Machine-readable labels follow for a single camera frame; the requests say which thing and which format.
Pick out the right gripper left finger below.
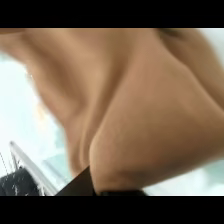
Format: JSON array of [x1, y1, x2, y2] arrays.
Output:
[[57, 165, 98, 197]]

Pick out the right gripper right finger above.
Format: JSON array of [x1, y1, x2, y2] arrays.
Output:
[[98, 189, 148, 197]]

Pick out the tan garment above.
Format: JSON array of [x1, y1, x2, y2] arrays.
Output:
[[0, 27, 224, 196]]

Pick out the black garment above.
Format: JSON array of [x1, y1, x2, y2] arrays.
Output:
[[0, 167, 42, 197]]

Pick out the silver frame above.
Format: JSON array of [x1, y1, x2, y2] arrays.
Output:
[[8, 140, 60, 197]]

